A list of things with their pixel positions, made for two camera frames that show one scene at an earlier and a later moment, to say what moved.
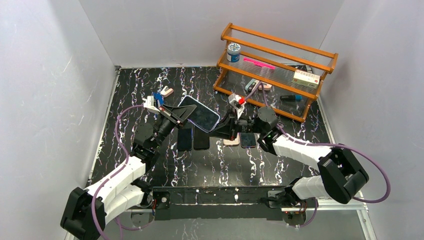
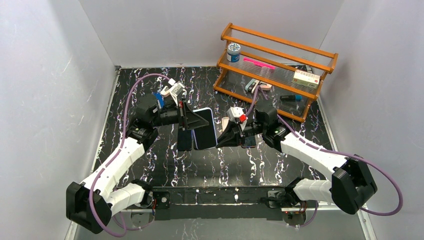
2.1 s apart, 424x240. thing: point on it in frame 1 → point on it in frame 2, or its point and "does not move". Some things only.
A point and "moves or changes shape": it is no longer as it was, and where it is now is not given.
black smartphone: x=184 y=139 does not move
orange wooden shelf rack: x=267 y=71 does not move
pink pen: x=259 y=63 does not move
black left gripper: x=174 y=116 → x=182 y=117
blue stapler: x=157 y=96 does not move
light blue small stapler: x=251 y=85 does not move
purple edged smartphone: x=247 y=140 does not move
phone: x=202 y=116 moves or changes shape
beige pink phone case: x=234 y=142 moves or changes shape
